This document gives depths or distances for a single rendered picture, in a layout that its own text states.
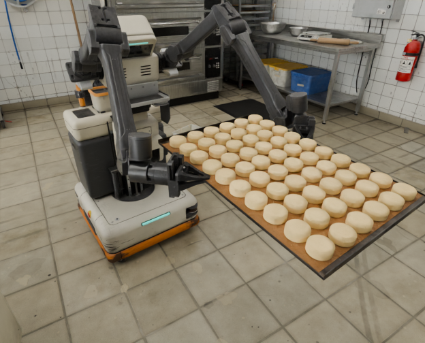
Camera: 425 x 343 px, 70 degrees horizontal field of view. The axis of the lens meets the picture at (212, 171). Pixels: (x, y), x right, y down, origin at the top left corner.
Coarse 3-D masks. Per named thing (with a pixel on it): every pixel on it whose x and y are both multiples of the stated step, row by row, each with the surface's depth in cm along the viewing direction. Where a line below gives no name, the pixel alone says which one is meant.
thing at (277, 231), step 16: (240, 160) 84; (320, 160) 85; (240, 176) 77; (368, 176) 78; (224, 192) 71; (240, 208) 66; (352, 208) 67; (288, 240) 58; (304, 256) 55; (336, 256) 55
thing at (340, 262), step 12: (228, 120) 104; (204, 180) 75; (420, 204) 68; (396, 216) 65; (384, 228) 62; (276, 240) 58; (372, 240) 57; (348, 252) 56; (336, 264) 54; (324, 276) 50
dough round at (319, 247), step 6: (312, 240) 56; (318, 240) 56; (324, 240) 56; (330, 240) 56; (306, 246) 55; (312, 246) 54; (318, 246) 54; (324, 246) 54; (330, 246) 54; (312, 252) 54; (318, 252) 53; (324, 252) 53; (330, 252) 53; (318, 258) 54; (324, 258) 53; (330, 258) 54
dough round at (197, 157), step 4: (192, 152) 82; (196, 152) 83; (200, 152) 83; (204, 152) 83; (192, 156) 81; (196, 156) 81; (200, 156) 81; (204, 156) 81; (192, 160) 81; (196, 160) 80; (200, 160) 80; (204, 160) 81; (196, 164) 81; (200, 164) 81
